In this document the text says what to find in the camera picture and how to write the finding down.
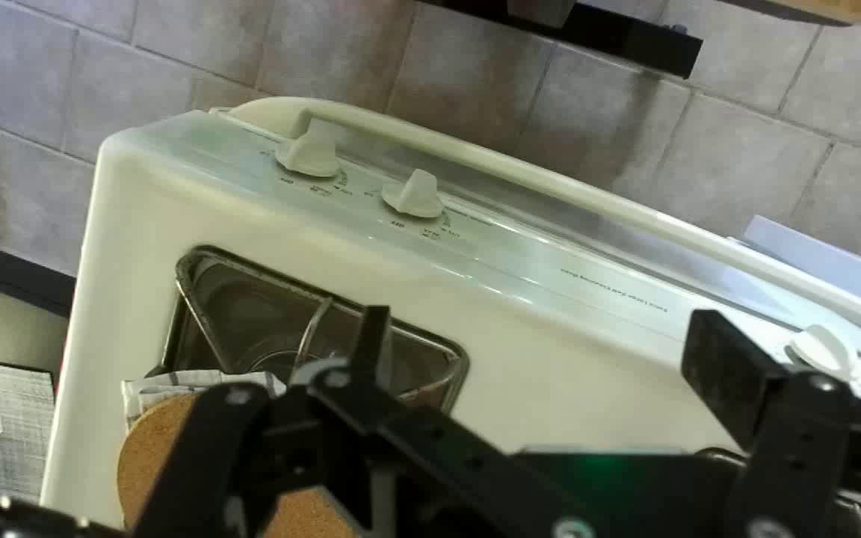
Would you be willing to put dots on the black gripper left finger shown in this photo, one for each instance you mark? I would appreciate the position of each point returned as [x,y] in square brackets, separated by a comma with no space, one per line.
[420,449]

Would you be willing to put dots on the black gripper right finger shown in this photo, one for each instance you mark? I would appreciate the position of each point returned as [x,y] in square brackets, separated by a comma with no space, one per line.
[807,449]

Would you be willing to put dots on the round cork coaster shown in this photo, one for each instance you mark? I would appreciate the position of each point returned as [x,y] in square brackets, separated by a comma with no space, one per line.
[156,449]

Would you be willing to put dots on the white stove knob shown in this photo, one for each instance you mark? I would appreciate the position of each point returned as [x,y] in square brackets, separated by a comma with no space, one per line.
[819,350]
[414,195]
[309,150]

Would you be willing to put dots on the white gas stove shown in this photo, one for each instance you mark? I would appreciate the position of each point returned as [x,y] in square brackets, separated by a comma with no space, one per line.
[551,347]

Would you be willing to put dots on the white checkered dish towel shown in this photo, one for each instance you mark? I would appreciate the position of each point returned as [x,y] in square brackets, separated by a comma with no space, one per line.
[179,384]

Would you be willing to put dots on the grey grid pattern mat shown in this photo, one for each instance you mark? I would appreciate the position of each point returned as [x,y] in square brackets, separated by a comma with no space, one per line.
[1,437]

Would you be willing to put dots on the wooden board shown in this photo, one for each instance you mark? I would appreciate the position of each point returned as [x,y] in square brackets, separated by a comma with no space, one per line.
[837,11]

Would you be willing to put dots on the black metal bar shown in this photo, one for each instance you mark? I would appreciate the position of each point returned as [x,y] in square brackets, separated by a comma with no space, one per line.
[611,33]

